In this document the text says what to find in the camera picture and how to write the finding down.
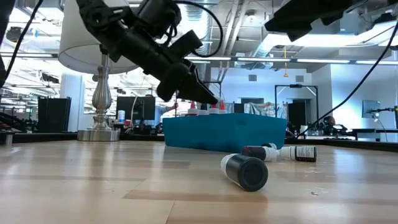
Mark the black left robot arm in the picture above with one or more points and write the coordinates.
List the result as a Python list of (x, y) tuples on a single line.
[(102, 18)]

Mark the teal plastic tray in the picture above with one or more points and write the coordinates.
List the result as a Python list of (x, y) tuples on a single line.
[(224, 132)]

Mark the patterned hanging cloth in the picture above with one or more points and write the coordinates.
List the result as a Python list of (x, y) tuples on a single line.
[(264, 108)]

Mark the white blue canister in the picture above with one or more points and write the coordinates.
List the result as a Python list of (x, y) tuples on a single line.
[(121, 116)]

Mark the small dark food coloring bottle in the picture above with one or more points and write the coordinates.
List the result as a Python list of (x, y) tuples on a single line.
[(247, 172), (303, 153)]

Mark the yellow hanging cone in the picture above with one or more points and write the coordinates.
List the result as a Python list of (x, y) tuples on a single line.
[(285, 74)]

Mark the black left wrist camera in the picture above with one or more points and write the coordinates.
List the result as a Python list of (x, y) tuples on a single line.
[(186, 42)]

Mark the large bottle dark blue cap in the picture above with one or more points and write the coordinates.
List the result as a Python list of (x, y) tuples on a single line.
[(203, 110)]

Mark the silver ventilation duct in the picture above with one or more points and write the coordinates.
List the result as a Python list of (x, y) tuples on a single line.
[(259, 49)]

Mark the white lamp with shade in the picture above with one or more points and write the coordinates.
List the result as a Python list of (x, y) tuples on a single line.
[(101, 99)]

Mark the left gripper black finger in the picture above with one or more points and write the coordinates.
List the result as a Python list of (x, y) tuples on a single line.
[(174, 82), (206, 91)]

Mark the black aluminium table frame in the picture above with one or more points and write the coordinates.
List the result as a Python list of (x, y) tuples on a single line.
[(37, 137)]

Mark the grey monitor on arm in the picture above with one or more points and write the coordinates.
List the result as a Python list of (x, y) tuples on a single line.
[(370, 109)]

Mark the black metal rack frame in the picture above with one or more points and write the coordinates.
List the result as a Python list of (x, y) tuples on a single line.
[(295, 85)]

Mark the small dark red coloring bottle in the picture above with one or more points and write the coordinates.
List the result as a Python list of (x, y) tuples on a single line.
[(256, 152)]

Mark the person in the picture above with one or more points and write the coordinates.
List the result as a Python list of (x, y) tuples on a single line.
[(329, 122), (160, 112)]

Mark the black cabinet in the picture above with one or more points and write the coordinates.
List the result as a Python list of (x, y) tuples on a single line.
[(54, 115)]

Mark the black computer monitor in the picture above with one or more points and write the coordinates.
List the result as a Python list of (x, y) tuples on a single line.
[(130, 107)]

